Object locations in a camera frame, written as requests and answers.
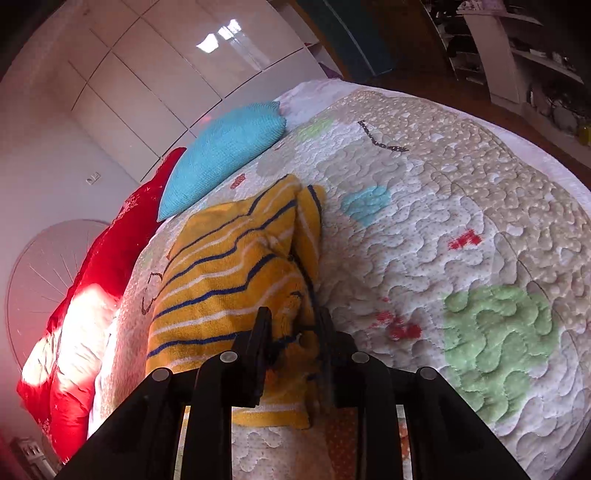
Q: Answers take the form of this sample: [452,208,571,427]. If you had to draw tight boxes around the yellow striped knit sweater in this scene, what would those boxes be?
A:
[145,174,325,429]

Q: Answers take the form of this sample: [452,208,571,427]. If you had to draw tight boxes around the red pillow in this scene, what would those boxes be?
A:
[16,147,184,463]

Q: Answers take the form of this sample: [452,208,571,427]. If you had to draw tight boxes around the white round headboard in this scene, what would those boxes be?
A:
[5,219,107,367]

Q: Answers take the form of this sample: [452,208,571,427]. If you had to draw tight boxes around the blue knit pillow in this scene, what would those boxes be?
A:
[157,101,287,222]

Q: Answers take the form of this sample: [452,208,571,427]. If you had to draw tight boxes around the white shelf unit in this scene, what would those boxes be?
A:
[457,1,590,162]

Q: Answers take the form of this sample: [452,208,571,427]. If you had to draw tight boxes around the white glossy wardrobe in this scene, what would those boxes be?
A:
[53,0,325,181]

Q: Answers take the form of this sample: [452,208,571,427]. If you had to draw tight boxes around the wall socket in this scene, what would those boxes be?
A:
[86,172,101,185]

